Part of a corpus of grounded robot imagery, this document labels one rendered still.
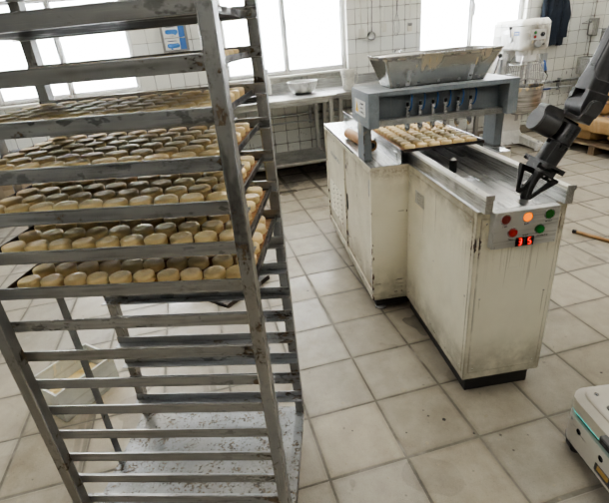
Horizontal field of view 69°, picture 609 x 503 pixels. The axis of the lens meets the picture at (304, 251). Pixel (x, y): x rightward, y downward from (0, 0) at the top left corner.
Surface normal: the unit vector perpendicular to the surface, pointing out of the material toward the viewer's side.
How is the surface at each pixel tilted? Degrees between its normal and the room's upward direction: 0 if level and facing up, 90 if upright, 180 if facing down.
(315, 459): 0
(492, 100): 90
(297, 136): 90
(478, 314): 90
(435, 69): 115
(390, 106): 90
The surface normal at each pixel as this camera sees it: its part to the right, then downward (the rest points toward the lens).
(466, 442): -0.08, -0.90
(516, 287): 0.14, 0.42
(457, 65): 0.16, 0.76
